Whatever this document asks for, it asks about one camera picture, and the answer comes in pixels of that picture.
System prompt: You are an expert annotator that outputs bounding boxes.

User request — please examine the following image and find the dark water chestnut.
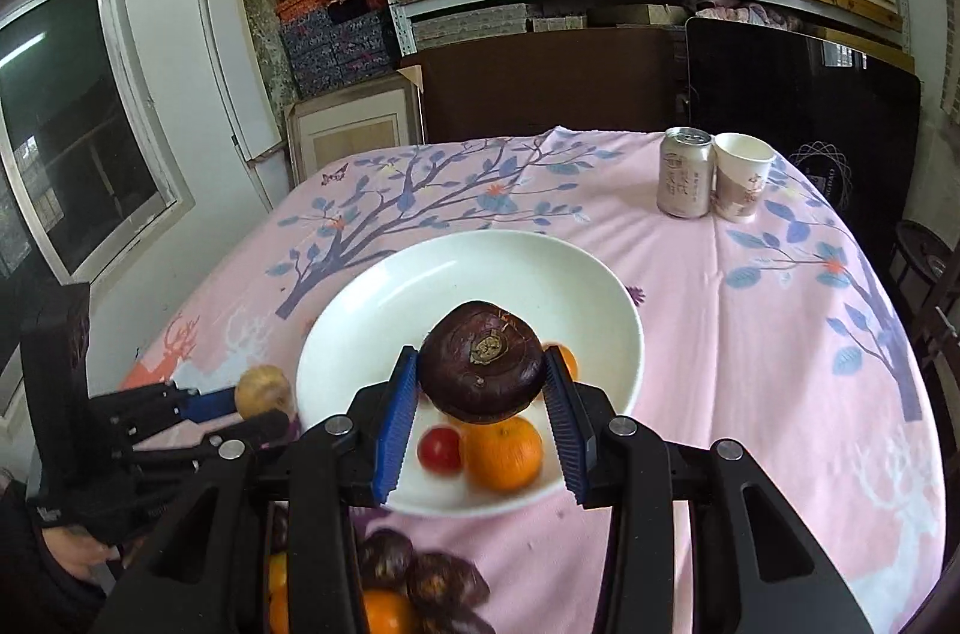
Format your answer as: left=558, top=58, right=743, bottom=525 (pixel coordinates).
left=407, top=551, right=490, bottom=608
left=358, top=528, right=415, bottom=590
left=416, top=301, right=545, bottom=425

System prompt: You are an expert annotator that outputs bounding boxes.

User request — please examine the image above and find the dark brown wooden board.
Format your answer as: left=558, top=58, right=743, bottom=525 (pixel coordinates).
left=402, top=26, right=686, bottom=143

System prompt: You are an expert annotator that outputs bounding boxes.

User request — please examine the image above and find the white board leaning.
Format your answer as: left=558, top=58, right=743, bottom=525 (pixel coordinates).
left=197, top=0, right=290, bottom=210

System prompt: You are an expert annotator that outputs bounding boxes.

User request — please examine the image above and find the pink printed tablecloth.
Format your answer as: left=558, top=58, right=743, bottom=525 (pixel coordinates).
left=128, top=129, right=946, bottom=632

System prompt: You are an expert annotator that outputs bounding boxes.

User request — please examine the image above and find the person's left hand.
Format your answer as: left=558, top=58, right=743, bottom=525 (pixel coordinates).
left=41, top=527, right=121, bottom=584

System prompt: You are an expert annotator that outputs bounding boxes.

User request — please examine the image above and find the orange mandarin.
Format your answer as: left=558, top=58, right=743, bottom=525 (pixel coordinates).
left=460, top=416, right=544, bottom=494

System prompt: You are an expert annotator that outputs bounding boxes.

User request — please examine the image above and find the red cherry tomato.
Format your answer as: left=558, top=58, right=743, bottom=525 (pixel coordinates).
left=416, top=426, right=462, bottom=476

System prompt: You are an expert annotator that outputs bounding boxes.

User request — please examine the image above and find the pink beverage can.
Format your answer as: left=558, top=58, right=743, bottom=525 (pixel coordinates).
left=656, top=127, right=715, bottom=220

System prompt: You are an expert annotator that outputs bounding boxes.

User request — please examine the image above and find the small orange fruit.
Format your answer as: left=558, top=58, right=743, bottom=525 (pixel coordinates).
left=363, top=588, right=416, bottom=634

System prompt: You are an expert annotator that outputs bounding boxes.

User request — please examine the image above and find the black glossy panel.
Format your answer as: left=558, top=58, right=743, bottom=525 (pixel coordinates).
left=685, top=19, right=921, bottom=267

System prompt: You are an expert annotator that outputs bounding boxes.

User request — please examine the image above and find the blue patterned box stack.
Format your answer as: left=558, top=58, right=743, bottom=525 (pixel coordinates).
left=275, top=0, right=395, bottom=98

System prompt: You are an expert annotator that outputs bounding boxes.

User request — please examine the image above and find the pale yellow round fruit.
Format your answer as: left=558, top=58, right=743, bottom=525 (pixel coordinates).
left=235, top=364, right=295, bottom=419

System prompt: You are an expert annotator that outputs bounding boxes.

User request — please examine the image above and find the window with white frame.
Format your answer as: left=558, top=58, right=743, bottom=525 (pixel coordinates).
left=2, top=0, right=194, bottom=283

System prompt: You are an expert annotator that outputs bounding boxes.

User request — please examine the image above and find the white ceramic plate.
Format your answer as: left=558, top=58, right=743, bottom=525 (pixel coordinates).
left=290, top=231, right=644, bottom=519

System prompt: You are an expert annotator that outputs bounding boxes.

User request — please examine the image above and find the framed picture on floor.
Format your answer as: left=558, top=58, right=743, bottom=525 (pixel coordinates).
left=286, top=65, right=425, bottom=184

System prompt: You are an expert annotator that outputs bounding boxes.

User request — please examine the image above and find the white paper cup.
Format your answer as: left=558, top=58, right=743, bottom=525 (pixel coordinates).
left=713, top=132, right=776, bottom=223

